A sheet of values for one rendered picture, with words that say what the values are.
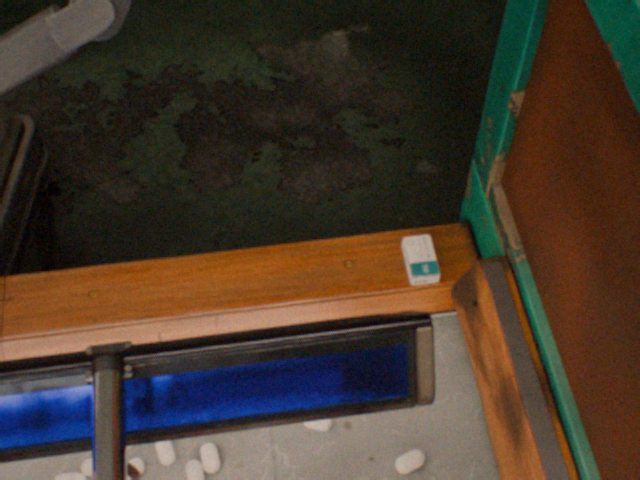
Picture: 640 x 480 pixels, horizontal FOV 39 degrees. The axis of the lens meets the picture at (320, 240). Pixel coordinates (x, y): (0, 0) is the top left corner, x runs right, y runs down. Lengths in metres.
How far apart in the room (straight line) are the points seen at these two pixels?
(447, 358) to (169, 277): 0.35
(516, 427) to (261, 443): 0.28
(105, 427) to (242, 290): 0.49
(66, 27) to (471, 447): 0.63
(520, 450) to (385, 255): 0.32
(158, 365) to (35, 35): 0.46
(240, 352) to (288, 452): 0.38
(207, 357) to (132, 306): 0.45
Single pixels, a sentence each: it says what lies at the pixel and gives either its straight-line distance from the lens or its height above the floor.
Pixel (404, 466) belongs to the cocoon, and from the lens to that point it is 1.00.
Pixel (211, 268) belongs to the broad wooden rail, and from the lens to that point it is 1.12.
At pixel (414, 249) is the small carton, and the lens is 1.11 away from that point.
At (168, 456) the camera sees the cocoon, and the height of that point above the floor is 0.76.
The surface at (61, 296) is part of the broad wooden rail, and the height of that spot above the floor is 0.76.
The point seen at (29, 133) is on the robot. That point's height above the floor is 0.34.
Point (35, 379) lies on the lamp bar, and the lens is 0.68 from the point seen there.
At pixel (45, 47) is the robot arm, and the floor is 1.03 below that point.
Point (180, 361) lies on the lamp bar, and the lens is 0.66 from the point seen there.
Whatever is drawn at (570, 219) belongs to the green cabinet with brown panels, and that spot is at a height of 1.01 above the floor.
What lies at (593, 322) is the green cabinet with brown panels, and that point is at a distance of 0.86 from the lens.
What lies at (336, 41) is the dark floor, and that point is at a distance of 2.51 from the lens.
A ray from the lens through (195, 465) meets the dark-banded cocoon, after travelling 1.01.
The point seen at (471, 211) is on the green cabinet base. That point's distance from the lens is 1.17.
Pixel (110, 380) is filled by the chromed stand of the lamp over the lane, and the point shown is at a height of 1.12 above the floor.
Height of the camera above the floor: 1.69
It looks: 55 degrees down
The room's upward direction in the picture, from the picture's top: straight up
